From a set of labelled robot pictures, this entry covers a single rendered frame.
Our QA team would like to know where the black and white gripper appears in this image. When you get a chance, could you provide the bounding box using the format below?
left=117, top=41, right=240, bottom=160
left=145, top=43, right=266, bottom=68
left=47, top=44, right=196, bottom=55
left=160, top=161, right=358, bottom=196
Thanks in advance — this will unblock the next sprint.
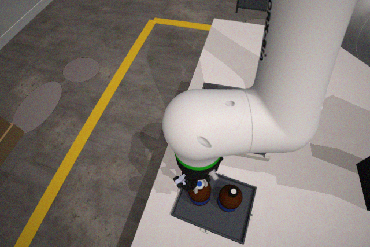
left=173, top=172, right=211, bottom=194

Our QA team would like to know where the brown glass bottle with blue label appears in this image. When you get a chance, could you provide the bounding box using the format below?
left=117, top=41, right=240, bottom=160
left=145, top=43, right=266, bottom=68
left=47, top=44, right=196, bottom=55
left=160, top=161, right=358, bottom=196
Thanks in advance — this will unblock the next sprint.
left=188, top=180, right=212, bottom=206
left=217, top=185, right=243, bottom=212

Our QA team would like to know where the grey divided crate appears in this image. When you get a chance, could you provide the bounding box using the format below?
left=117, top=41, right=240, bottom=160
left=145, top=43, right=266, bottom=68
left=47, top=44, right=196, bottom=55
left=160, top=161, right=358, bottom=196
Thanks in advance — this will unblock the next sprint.
left=202, top=83, right=265, bottom=155

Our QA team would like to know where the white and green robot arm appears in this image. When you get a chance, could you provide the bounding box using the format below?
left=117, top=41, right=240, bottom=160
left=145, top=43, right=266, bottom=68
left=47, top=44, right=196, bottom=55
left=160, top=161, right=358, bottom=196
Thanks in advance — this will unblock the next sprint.
left=162, top=0, right=370, bottom=181

